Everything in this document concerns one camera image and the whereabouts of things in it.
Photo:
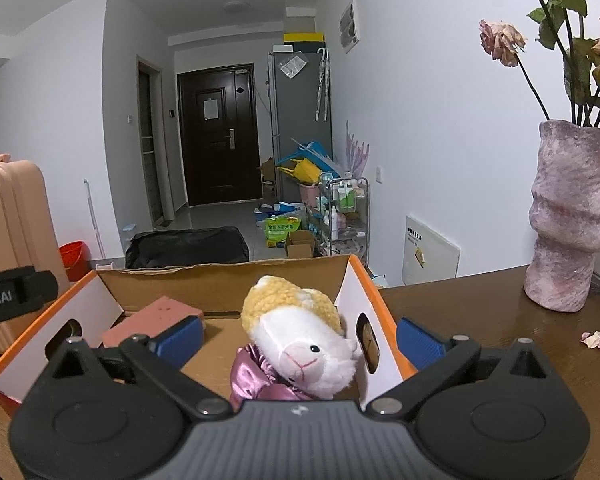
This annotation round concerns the brown and pink sponge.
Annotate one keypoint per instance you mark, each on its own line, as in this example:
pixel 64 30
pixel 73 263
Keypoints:
pixel 150 316

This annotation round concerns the side doorway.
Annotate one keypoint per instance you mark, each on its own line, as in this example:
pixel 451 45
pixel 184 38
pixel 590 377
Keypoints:
pixel 149 150

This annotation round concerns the pile of blue yellow bags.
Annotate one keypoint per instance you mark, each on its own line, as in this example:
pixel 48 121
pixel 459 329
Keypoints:
pixel 305 165

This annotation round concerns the fallen pink petal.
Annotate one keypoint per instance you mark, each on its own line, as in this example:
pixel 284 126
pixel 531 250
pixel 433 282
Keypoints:
pixel 594 340

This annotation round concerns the purple feather decoration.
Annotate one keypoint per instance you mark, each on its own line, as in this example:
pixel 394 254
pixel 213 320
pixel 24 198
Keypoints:
pixel 356 152

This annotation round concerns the black floor bag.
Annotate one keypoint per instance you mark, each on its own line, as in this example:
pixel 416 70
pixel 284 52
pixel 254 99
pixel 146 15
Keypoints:
pixel 185 247

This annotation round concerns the dried pink rose bouquet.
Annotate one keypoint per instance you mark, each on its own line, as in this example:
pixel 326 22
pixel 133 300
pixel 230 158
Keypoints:
pixel 500 40

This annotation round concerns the round ceiling lamp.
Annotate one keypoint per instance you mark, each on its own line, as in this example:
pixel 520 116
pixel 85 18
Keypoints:
pixel 237 6

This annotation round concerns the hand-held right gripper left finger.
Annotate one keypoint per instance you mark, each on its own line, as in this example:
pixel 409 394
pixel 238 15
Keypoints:
pixel 177 342

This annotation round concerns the red cardboard box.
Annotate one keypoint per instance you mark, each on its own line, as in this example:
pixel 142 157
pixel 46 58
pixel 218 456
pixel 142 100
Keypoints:
pixel 180 285

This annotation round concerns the dark wooden entrance door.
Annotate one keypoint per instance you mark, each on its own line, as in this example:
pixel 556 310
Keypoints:
pixel 215 160

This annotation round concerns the white wall cover panel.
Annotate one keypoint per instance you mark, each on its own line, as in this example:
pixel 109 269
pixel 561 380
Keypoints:
pixel 430 255

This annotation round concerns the yellow and black box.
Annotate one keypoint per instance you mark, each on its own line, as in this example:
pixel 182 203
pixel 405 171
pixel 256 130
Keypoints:
pixel 304 38

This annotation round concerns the hanging white umbrellas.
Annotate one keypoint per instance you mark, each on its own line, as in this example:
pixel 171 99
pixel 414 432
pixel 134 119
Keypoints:
pixel 321 85

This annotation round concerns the open brown carton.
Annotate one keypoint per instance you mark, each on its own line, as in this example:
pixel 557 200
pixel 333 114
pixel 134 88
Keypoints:
pixel 267 177

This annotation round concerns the pink satin pouch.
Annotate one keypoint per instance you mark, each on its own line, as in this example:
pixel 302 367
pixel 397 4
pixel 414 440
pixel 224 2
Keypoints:
pixel 250 375

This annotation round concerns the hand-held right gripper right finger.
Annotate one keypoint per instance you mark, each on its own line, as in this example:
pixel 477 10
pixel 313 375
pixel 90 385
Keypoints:
pixel 421 344

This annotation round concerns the green food bag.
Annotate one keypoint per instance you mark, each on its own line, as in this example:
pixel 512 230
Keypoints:
pixel 282 232

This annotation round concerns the white wall socket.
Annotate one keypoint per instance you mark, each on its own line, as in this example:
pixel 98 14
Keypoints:
pixel 379 175

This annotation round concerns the wall electrical panel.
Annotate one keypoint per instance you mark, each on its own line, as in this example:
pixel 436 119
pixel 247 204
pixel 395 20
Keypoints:
pixel 349 25

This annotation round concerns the metal trolley with bottles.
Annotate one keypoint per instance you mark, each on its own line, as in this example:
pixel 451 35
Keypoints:
pixel 342 220

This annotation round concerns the pink textured vase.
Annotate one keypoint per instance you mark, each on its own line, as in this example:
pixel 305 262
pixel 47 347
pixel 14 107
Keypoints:
pixel 565 220

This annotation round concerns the small cardboard floor box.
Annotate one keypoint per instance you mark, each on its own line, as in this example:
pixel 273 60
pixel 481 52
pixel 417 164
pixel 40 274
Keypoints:
pixel 300 244

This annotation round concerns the white and yellow alpaca plush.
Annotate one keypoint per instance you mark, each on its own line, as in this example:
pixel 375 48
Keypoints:
pixel 300 330

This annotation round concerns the grey refrigerator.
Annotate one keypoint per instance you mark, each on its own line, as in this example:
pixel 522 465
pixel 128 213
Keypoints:
pixel 300 120

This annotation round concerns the plastic sleeve on refrigerator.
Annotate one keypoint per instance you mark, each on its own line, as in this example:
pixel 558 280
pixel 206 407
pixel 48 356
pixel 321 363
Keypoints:
pixel 292 66

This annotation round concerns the pink ribbed suitcase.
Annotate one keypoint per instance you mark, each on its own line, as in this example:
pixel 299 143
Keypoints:
pixel 15 220

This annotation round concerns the white mop stick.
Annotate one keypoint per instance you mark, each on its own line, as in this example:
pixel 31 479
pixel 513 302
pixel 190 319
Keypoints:
pixel 94 220

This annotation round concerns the red plastic bucket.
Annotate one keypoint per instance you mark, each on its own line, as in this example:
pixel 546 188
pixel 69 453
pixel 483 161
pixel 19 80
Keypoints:
pixel 74 260

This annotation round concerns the pink plastic bucket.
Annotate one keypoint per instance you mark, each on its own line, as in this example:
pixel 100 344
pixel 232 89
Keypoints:
pixel 309 195

